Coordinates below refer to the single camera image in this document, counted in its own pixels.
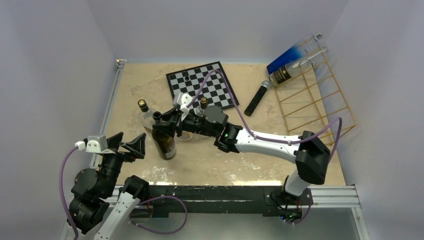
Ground purple camera cable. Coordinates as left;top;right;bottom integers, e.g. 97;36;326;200
58;145;82;240
185;68;343;157

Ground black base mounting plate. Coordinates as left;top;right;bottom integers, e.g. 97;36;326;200
128;185;314;220

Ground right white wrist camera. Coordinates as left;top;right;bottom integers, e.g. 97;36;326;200
173;92;193;121

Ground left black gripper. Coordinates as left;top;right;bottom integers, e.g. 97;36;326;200
98;131;145;196

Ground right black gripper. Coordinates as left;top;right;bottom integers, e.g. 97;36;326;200
153;106;218;138

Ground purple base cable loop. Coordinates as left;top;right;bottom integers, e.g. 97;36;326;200
128;195;188;235

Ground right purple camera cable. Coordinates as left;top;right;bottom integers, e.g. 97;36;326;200
185;68;343;157

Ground aluminium frame rail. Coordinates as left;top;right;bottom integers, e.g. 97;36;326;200
88;59;127;170

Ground clear square bottle black cap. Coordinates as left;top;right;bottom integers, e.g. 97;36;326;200
196;97;209;117

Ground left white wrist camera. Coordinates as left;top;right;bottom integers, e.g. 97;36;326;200
74;134;114;154

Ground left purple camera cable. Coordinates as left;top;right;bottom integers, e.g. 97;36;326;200
58;145;82;240

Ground dark green wine bottle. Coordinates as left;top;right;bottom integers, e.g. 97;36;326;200
151;127;177;160

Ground gold wire wine rack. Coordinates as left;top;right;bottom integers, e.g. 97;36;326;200
274;47;357;136

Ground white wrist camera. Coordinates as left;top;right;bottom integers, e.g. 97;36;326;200
74;134;114;154
173;92;193;121

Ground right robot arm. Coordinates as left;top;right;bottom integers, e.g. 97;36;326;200
152;106;331;204

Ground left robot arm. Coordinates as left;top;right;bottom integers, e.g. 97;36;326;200
68;132;150;240

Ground clear bottle black label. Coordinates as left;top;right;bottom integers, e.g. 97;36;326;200
268;46;329;88

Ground blue clear tall bottle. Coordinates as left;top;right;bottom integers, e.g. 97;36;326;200
266;32;323;75

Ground black glitter tube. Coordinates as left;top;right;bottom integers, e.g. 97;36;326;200
244;80;272;117

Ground round clear bottle blue seal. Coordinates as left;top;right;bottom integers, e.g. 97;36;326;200
178;131;194;142

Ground black white chessboard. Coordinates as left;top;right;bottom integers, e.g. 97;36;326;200
165;61;239;110

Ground clear square bottle gold label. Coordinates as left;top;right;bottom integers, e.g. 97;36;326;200
137;99;156;135

